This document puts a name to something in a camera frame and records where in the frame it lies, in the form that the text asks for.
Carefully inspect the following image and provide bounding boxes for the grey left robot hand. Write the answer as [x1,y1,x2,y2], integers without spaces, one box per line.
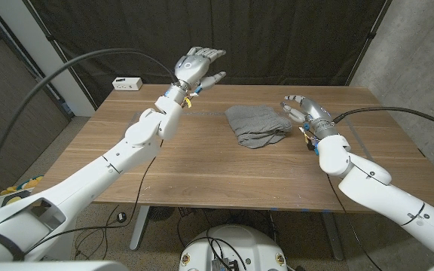
[163,46,228,105]

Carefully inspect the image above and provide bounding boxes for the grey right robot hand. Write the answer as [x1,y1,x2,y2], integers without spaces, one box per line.
[280,94,341,140]

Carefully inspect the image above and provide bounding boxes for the grey shorts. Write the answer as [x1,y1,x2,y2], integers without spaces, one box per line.
[224,104,293,150]

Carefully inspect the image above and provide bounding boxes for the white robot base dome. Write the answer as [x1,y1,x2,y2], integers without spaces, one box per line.
[178,224,289,271]

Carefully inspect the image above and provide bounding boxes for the white power strip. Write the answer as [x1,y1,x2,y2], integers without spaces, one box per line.
[112,77,144,92]

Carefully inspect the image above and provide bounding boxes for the black backdrop stand pole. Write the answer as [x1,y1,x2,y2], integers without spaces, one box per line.
[23,0,97,110]
[347,0,393,86]

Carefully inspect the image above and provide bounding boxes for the grey table leg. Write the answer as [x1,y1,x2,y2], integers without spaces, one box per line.
[320,212,345,261]

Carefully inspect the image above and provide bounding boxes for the black round grille object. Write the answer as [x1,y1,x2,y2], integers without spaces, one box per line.
[148,206,175,222]

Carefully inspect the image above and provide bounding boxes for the white table leg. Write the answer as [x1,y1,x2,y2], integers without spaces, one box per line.
[129,205,151,251]

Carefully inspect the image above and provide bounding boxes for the grey electronics box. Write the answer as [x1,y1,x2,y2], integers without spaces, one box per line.
[211,257,240,271]

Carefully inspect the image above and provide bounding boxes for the yellow and green item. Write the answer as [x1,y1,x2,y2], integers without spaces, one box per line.
[0,175,44,196]

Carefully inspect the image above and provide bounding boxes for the white robot chest cover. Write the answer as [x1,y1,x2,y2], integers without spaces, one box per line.
[0,260,130,271]

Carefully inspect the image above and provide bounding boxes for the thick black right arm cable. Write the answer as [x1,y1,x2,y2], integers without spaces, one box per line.
[332,106,434,133]

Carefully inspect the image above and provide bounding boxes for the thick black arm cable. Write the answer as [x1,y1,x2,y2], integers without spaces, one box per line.
[0,47,179,196]
[332,106,434,133]

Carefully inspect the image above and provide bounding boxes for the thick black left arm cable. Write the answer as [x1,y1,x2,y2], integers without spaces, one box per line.
[0,47,179,196]

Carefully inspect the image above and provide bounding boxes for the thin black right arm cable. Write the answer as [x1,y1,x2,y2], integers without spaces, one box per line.
[325,175,384,271]

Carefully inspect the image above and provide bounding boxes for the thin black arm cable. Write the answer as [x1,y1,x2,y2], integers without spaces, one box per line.
[325,175,384,271]
[24,141,165,257]

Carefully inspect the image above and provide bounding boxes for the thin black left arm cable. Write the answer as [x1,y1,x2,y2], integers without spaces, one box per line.
[24,141,165,257]

